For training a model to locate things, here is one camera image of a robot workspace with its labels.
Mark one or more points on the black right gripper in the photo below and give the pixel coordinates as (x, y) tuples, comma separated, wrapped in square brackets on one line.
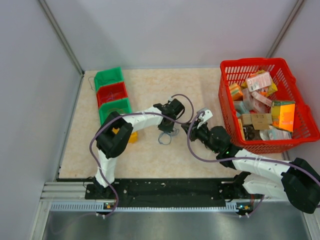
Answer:
[(194, 131)]

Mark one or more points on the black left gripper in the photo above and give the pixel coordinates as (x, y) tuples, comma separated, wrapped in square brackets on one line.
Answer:
[(168, 129)]

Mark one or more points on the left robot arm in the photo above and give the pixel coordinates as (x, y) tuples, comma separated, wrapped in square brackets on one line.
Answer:
[(114, 134)]

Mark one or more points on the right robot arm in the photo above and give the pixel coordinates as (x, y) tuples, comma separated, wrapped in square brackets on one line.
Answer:
[(293, 181)]

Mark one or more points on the yellow storage bin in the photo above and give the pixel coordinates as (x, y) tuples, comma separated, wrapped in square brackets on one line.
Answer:
[(133, 137)]

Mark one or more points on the near green storage bin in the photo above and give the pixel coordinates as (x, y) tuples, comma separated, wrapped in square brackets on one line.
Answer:
[(122, 106)]

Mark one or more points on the green storage bin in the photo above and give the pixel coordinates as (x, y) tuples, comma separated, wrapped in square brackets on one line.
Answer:
[(122, 106), (108, 77)]

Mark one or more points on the yellow Kamenoko sponge pack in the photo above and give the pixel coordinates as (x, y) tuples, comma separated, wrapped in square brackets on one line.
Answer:
[(240, 126)]

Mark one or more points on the light blue sponge pack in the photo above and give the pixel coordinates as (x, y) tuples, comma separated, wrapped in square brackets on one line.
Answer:
[(240, 107)]

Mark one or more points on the orange sponge box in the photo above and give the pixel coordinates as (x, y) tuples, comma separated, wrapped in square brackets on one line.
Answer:
[(236, 92)]

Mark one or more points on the red storage bin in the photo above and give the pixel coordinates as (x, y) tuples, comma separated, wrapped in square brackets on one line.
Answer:
[(111, 93)]

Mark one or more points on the far green storage bin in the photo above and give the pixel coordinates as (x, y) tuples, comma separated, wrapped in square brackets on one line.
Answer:
[(108, 77)]

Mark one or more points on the brown cardboard sponge pack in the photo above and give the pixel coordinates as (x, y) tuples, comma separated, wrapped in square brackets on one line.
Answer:
[(259, 121)]

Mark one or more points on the white Kamenoko sponge pack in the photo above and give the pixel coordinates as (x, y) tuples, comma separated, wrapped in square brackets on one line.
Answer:
[(261, 98)]

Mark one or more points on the white pink sponge pack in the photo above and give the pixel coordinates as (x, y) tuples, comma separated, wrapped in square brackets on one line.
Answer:
[(258, 81)]

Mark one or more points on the yellow snack bag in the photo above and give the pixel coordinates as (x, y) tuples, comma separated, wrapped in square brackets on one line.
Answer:
[(271, 89)]

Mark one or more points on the yellow green sponge box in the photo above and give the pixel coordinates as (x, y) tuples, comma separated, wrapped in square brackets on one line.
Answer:
[(283, 114)]

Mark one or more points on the red plastic shopping basket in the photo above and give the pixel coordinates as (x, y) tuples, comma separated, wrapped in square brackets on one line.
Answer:
[(305, 129)]

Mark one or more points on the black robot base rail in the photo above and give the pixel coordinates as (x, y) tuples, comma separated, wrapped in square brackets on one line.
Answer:
[(170, 192)]

